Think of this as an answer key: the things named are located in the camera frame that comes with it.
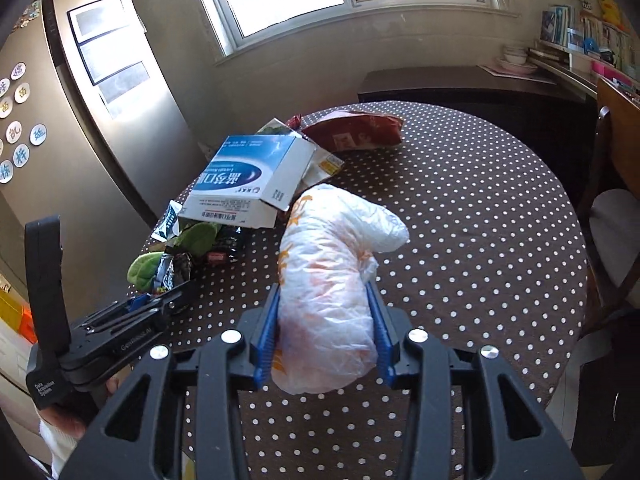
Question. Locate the brown polka dot tablecloth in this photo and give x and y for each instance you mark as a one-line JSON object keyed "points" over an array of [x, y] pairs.
{"points": [[495, 256]]}

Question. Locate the silver double door refrigerator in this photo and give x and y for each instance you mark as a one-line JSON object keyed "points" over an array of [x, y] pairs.
{"points": [[90, 133]]}

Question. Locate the wooden chair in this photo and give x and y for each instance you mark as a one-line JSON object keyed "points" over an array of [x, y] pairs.
{"points": [[609, 210]]}

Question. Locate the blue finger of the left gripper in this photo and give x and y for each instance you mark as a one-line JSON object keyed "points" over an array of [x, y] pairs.
{"points": [[138, 302]]}

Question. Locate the dark wooden cabinet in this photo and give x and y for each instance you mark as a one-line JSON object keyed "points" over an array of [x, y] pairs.
{"points": [[479, 92]]}

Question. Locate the green plush toy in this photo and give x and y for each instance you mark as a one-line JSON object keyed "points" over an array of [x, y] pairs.
{"points": [[158, 272]]}

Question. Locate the black snack wrapper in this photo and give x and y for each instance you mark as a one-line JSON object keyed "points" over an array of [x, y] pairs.
{"points": [[228, 247]]}

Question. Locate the dark red snack bag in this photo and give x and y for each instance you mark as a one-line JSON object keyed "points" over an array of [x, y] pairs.
{"points": [[352, 130]]}

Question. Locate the white orange plastic bag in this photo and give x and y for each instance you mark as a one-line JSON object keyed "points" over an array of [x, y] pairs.
{"points": [[326, 259]]}

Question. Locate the stacked white bowls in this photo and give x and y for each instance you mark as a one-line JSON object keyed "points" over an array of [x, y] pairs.
{"points": [[515, 60]]}

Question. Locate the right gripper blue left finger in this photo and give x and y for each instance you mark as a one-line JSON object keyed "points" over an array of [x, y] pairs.
{"points": [[264, 337]]}

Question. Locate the blue white mask box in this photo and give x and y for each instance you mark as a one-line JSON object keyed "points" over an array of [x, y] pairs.
{"points": [[249, 181]]}

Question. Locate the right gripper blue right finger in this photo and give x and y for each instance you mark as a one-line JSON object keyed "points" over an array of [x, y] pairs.
{"points": [[384, 334]]}

